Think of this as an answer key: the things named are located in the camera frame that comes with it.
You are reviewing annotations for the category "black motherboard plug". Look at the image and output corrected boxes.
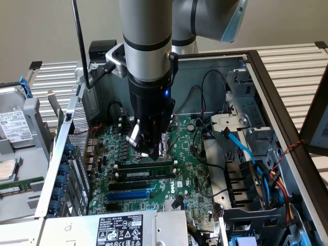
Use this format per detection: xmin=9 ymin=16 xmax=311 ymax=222
xmin=171 ymin=195 xmax=183 ymax=210

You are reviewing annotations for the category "blue expansion slot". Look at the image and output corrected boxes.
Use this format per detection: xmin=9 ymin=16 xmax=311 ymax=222
xmin=106 ymin=189 xmax=151 ymax=202

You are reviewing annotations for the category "black wire with metal plug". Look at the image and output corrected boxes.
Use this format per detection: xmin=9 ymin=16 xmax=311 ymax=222
xmin=108 ymin=101 xmax=129 ymax=121

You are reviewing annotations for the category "black fan shroud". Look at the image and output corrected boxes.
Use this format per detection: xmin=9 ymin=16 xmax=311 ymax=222
xmin=224 ymin=160 xmax=269 ymax=209

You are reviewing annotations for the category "silver hard disk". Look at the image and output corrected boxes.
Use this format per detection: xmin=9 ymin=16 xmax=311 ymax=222
xmin=0 ymin=86 xmax=36 ymax=149

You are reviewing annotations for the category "black camera cable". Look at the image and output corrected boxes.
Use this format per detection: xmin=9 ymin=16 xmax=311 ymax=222
xmin=71 ymin=0 xmax=115 ymax=90

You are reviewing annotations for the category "CPU socket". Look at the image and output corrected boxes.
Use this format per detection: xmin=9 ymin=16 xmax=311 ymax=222
xmin=131 ymin=146 xmax=170 ymax=162

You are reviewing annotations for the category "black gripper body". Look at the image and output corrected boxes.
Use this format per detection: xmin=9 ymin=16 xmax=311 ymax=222
xmin=127 ymin=73 xmax=177 ymax=134

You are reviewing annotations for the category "red power wire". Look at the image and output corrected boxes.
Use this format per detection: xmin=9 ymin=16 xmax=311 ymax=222
xmin=271 ymin=176 xmax=292 ymax=221

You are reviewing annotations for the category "open PC case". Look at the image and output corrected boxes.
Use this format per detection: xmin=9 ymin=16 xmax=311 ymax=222
xmin=34 ymin=50 xmax=328 ymax=246

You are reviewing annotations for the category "dark framed panel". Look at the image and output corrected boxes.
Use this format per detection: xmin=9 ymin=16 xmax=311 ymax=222
xmin=298 ymin=74 xmax=328 ymax=157

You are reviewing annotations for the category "red and black twisted wire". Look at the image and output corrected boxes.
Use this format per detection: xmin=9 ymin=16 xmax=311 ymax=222
xmin=271 ymin=139 xmax=306 ymax=171

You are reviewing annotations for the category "graphics card with metal bracket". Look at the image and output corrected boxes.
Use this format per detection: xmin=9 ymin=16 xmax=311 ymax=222
xmin=47 ymin=89 xmax=66 ymax=136

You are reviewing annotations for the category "long black expansion slot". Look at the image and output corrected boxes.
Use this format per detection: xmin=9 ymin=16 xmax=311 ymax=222
xmin=108 ymin=180 xmax=149 ymax=192

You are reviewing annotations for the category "metal disk bay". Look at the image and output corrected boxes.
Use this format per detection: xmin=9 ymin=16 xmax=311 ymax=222
xmin=210 ymin=68 xmax=281 ymax=165

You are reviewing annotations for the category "silver CPU chip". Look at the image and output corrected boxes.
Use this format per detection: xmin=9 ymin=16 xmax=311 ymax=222
xmin=0 ymin=158 xmax=19 ymax=180

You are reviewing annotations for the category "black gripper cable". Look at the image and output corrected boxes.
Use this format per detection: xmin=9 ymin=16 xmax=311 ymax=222
xmin=168 ymin=52 xmax=179 ymax=87

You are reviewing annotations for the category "thin red wire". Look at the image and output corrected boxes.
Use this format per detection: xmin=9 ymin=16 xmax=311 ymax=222
xmin=73 ymin=124 xmax=104 ymax=165

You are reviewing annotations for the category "yellow power wire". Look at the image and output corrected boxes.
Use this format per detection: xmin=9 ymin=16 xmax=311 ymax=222
xmin=278 ymin=176 xmax=296 ymax=224

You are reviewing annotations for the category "black arched wire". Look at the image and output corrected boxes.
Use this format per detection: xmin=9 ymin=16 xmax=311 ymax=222
xmin=183 ymin=84 xmax=203 ymax=115

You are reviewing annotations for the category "black curved wire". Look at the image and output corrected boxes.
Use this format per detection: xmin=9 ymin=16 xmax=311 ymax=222
xmin=193 ymin=122 xmax=227 ymax=172

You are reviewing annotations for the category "black box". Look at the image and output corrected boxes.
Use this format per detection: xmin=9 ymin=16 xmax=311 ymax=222
xmin=89 ymin=40 xmax=115 ymax=62

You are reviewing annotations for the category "silver socket cover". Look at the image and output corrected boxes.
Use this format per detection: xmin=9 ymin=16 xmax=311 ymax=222
xmin=166 ymin=115 xmax=180 ymax=157

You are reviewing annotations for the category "green RAM memory stick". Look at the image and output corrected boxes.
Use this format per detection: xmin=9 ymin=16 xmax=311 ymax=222
xmin=113 ymin=168 xmax=179 ymax=180

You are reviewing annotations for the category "thin metal locking lever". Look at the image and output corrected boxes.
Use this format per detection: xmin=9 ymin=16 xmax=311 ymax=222
xmin=166 ymin=135 xmax=180 ymax=156

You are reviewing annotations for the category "black looped wire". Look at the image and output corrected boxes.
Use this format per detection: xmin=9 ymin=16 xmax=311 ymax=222
xmin=201 ymin=70 xmax=228 ymax=115

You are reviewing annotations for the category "blue plastic disk tray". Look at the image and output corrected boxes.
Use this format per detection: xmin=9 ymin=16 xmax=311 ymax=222
xmin=229 ymin=235 xmax=258 ymax=246

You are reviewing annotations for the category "silver power supply with label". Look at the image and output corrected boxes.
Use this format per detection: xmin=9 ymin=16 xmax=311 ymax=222
xmin=38 ymin=210 xmax=189 ymax=246

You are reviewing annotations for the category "green motherboard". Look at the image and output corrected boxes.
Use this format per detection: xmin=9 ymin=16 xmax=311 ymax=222
xmin=87 ymin=114 xmax=223 ymax=223

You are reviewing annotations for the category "blue disk wire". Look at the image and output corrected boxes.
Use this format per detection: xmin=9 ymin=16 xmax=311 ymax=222
xmin=220 ymin=127 xmax=270 ymax=198

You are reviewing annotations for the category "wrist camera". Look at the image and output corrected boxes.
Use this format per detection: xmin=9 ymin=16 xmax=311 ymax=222
xmin=105 ymin=43 xmax=127 ymax=78

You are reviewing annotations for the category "gray parts rack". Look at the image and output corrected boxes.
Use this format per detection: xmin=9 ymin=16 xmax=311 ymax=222
xmin=0 ymin=97 xmax=56 ymax=222

